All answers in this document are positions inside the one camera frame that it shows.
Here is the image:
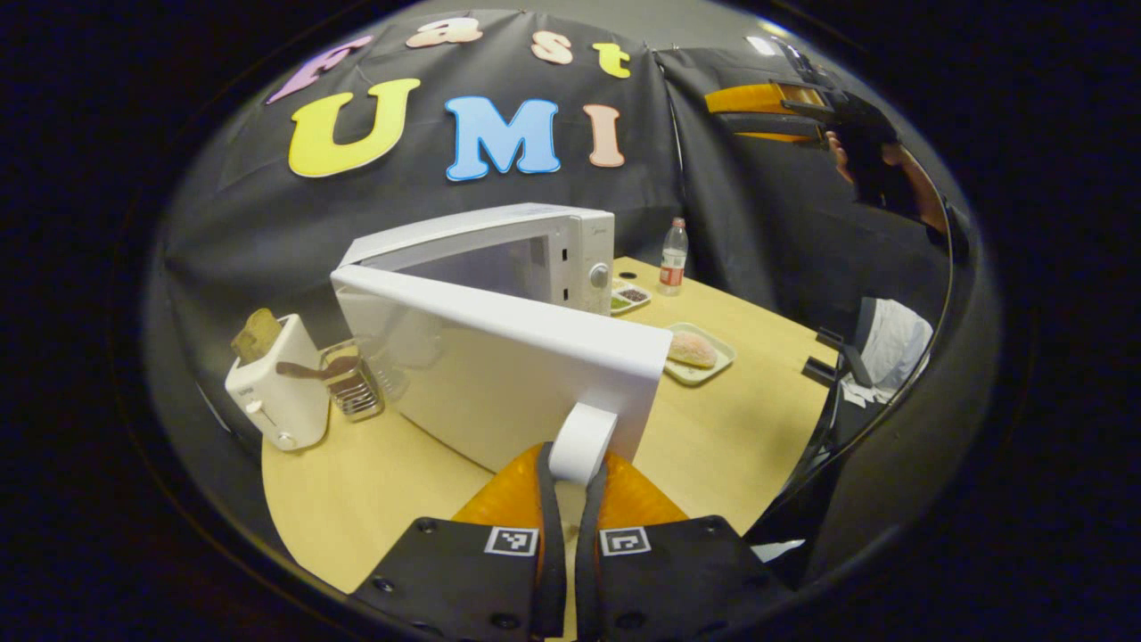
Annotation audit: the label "thin black cable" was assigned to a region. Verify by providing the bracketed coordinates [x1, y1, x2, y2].
[774, 201, 956, 505]

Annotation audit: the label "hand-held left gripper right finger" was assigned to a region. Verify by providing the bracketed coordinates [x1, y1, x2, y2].
[575, 450, 794, 641]

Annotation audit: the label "clear water bottle red label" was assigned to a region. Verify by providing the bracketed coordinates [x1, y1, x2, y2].
[658, 217, 689, 297]

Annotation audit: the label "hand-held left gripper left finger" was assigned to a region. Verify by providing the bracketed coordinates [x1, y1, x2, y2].
[349, 443, 567, 641]

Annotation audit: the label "sesame bread bun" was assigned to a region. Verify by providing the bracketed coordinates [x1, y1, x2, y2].
[667, 332, 718, 370]

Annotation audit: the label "white cloth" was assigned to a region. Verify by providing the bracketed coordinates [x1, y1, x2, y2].
[838, 299, 933, 408]

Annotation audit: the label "brown spoon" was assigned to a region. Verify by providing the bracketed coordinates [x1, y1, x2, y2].
[275, 355, 360, 381]

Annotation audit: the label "white toaster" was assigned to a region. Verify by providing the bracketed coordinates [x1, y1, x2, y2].
[225, 314, 331, 452]

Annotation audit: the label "white divided condiment dish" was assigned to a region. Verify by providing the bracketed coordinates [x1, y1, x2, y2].
[610, 278, 652, 315]

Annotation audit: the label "glass utensil holder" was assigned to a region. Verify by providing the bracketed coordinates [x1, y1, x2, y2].
[319, 337, 386, 422]

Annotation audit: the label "pale green square plate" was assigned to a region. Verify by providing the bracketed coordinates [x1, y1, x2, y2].
[661, 322, 737, 387]

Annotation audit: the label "toast slice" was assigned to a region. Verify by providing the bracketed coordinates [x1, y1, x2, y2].
[231, 308, 283, 365]

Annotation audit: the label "white microwave oven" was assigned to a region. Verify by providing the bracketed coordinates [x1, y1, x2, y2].
[330, 202, 674, 487]

